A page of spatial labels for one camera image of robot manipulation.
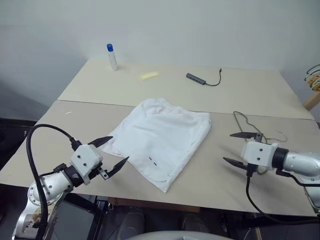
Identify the dark rounded shape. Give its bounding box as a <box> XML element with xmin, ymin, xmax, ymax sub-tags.
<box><xmin>181</xmin><ymin>216</ymin><xmax>209</xmax><ymax>232</ymax></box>
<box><xmin>122</xmin><ymin>211</ymin><xmax>145</xmax><ymax>239</ymax></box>

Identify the grey USB hub with cable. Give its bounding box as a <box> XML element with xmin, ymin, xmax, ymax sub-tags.
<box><xmin>185</xmin><ymin>67</ymin><xmax>224</xmax><ymax>87</ymax></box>

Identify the bundle of wire hangers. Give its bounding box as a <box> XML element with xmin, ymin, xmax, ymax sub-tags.
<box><xmin>303</xmin><ymin>63</ymin><xmax>320</xmax><ymax>92</ymax></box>

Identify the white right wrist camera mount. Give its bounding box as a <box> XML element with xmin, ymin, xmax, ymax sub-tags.
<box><xmin>240</xmin><ymin>141</ymin><xmax>280</xmax><ymax>171</ymax></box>

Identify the olive wire clothes hanger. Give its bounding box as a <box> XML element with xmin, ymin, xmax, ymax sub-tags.
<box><xmin>233</xmin><ymin>110</ymin><xmax>289</xmax><ymax>175</ymax></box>

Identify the black box under table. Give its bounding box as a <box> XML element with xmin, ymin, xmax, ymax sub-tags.
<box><xmin>46</xmin><ymin>196</ymin><xmax>103</xmax><ymax>240</ymax></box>

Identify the wooden rack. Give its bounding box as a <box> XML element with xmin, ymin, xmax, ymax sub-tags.
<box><xmin>303</xmin><ymin>89</ymin><xmax>320</xmax><ymax>111</ymax></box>

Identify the black furniture beside table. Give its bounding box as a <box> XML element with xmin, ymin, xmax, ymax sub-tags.
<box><xmin>0</xmin><ymin>116</ymin><xmax>39</xmax><ymax>171</ymax></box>

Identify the silver robot body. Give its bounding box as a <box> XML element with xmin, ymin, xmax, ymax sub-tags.
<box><xmin>131</xmin><ymin>229</ymin><xmax>201</xmax><ymax>240</ymax></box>

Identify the pale yellow foam piece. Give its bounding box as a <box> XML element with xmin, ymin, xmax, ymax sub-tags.
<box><xmin>138</xmin><ymin>70</ymin><xmax>160</xmax><ymax>81</ymax></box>

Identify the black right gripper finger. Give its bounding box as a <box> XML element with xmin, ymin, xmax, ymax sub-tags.
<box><xmin>229</xmin><ymin>131</ymin><xmax>258</xmax><ymax>140</ymax></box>
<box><xmin>222</xmin><ymin>156</ymin><xmax>249</xmax><ymax>171</ymax></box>

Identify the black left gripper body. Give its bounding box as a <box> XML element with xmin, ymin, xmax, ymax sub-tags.
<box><xmin>88</xmin><ymin>161</ymin><xmax>111</xmax><ymax>181</ymax></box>

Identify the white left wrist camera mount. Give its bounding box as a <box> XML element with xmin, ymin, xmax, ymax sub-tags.
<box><xmin>69</xmin><ymin>144</ymin><xmax>105</xmax><ymax>186</ymax></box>

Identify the clear bottle with blue cap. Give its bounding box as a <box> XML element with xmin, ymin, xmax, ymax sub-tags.
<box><xmin>106</xmin><ymin>43</ymin><xmax>119</xmax><ymax>72</ymax></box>

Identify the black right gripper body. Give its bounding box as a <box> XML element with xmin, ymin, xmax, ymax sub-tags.
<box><xmin>246</xmin><ymin>132</ymin><xmax>264</xmax><ymax>177</ymax></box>

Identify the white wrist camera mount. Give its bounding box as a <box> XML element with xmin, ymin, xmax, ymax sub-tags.
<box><xmin>240</xmin><ymin>141</ymin><xmax>280</xmax><ymax>171</ymax></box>
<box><xmin>69</xmin><ymin>144</ymin><xmax>105</xmax><ymax>186</ymax></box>

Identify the white t-shirt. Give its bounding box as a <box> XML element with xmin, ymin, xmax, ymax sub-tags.
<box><xmin>100</xmin><ymin>97</ymin><xmax>213</xmax><ymax>194</ymax></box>

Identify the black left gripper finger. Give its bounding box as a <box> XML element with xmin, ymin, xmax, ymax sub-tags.
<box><xmin>88</xmin><ymin>135</ymin><xmax>114</xmax><ymax>148</ymax></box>
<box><xmin>106</xmin><ymin>156</ymin><xmax>130</xmax><ymax>180</ymax></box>

